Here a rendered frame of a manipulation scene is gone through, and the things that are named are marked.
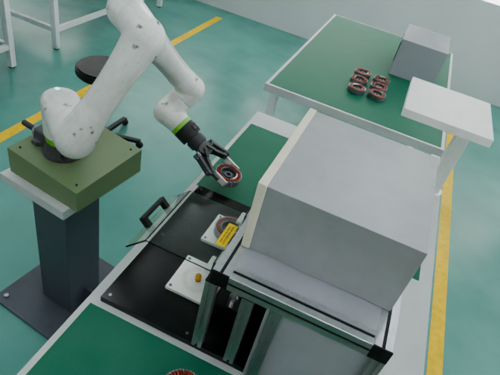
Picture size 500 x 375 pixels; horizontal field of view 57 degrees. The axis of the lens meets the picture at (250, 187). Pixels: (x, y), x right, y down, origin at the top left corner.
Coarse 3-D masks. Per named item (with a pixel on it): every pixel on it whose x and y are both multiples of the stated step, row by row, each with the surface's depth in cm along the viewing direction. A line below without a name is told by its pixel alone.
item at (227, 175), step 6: (216, 168) 184; (222, 168) 186; (228, 168) 188; (234, 168) 188; (222, 174) 183; (228, 174) 187; (234, 174) 187; (240, 174) 186; (228, 180) 181; (234, 180) 183; (240, 180) 186; (228, 186) 183; (234, 186) 184
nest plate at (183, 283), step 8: (184, 264) 149; (192, 264) 150; (176, 272) 146; (184, 272) 146; (192, 272) 147; (200, 272) 148; (176, 280) 143; (184, 280) 144; (192, 280) 145; (168, 288) 141; (176, 288) 141; (184, 288) 142; (192, 288) 142; (200, 288) 143; (184, 296) 140; (192, 296) 140; (200, 296) 141
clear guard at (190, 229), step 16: (192, 192) 134; (176, 208) 127; (192, 208) 128; (208, 208) 130; (224, 208) 131; (160, 224) 121; (176, 224) 122; (192, 224) 124; (208, 224) 125; (224, 224) 126; (240, 224) 128; (144, 240) 116; (160, 240) 117; (176, 240) 118; (192, 240) 119; (208, 240) 120; (192, 256) 115; (208, 256) 116
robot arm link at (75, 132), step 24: (120, 24) 136; (144, 24) 130; (120, 48) 133; (144, 48) 132; (120, 72) 135; (96, 96) 138; (120, 96) 140; (72, 120) 141; (96, 120) 141; (72, 144) 143
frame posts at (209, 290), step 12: (204, 288) 113; (216, 288) 113; (204, 300) 116; (204, 312) 120; (240, 312) 113; (204, 324) 122; (240, 324) 117; (204, 336) 128; (240, 336) 118; (228, 348) 123
